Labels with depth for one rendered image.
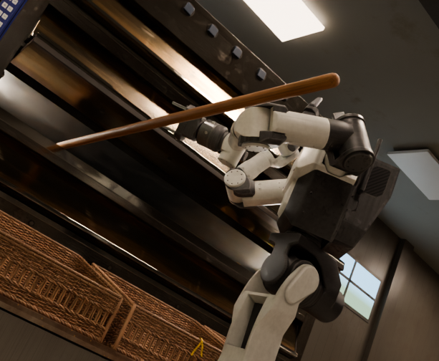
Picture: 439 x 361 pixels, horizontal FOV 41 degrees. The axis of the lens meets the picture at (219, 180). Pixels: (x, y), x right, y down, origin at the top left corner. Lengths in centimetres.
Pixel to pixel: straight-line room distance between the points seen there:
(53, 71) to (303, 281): 121
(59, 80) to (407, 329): 968
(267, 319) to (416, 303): 990
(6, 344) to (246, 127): 87
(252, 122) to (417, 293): 1004
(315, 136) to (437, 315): 1062
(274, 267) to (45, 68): 114
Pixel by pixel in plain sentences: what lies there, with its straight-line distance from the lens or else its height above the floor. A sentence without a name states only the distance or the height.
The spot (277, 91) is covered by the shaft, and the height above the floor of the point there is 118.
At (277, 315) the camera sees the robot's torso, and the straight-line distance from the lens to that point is 168.
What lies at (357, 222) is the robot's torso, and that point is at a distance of 179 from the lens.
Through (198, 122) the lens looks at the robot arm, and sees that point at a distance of 192.
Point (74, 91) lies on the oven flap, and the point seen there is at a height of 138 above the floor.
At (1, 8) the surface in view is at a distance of 235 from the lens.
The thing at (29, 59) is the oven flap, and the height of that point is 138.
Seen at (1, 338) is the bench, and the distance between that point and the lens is 172.
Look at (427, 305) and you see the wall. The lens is 1184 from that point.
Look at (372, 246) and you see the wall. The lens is 1031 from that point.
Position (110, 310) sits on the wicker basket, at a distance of 188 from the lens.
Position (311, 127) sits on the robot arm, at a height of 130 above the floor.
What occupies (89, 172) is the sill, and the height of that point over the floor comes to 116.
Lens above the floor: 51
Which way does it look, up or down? 21 degrees up
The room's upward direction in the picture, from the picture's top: 25 degrees clockwise
